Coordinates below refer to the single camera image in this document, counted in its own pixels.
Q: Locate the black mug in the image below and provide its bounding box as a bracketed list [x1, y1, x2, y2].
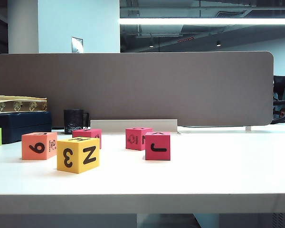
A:
[63, 109, 90, 135]

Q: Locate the orange foam block digit six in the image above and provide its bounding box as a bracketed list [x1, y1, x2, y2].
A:
[21, 132, 58, 161]

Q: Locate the brown fabric desk divider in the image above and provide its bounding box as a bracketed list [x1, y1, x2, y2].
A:
[0, 51, 275, 127]

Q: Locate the red foam block letter J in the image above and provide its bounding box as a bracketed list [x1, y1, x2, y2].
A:
[144, 132, 171, 161]

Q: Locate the dark blue case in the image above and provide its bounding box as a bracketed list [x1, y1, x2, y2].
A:
[0, 111, 52, 145]

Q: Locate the yellow foam block digit three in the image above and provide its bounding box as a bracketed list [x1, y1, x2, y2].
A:
[57, 137, 101, 174]

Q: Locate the red foam block letter T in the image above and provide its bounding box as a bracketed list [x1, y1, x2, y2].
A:
[72, 129, 102, 150]

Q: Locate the red foam block rabbit print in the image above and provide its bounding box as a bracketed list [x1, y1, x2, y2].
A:
[125, 127, 153, 151]

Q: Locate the silver wall sign plate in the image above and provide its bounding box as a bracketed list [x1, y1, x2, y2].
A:
[70, 36, 84, 53]

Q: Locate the white linear light strip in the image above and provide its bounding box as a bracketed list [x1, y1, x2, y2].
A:
[119, 18, 285, 25]

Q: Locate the yellow patterned box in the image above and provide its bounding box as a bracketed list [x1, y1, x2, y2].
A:
[0, 95, 48, 113]

